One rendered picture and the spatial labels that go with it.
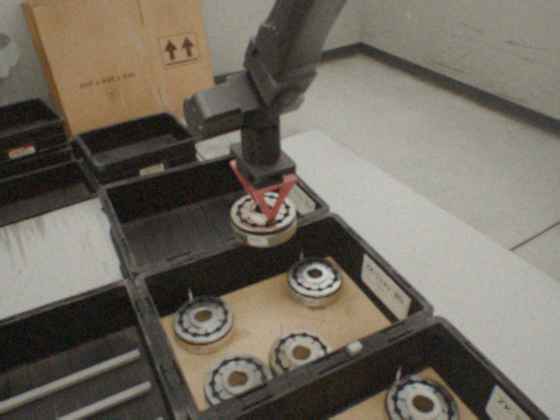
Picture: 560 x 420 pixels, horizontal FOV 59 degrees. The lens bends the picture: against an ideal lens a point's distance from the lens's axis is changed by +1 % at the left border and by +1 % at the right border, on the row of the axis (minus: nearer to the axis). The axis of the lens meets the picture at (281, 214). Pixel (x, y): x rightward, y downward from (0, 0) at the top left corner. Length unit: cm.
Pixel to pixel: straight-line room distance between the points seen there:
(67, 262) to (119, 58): 224
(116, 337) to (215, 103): 47
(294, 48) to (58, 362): 63
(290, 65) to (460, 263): 83
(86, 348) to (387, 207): 86
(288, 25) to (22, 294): 93
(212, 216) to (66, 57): 230
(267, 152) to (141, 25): 278
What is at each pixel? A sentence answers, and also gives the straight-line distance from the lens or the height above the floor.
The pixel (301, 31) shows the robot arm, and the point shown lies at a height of 136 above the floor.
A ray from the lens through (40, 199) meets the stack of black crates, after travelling 217.
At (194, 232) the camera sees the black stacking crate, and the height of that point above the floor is 83.
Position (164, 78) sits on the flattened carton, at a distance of 348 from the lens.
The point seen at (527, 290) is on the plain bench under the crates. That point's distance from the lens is 126.
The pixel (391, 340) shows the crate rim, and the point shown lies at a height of 92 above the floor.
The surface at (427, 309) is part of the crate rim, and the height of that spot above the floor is 93.
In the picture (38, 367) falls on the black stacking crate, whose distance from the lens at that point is 92.
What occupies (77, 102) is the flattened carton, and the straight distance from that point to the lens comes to 334.
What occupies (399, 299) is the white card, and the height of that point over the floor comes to 90.
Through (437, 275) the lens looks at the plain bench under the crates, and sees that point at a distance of 122.
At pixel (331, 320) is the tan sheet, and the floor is 83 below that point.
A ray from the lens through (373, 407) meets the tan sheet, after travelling 81.
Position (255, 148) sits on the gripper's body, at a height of 117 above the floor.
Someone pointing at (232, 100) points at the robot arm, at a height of 126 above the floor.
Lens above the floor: 151
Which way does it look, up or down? 37 degrees down
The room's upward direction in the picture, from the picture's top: straight up
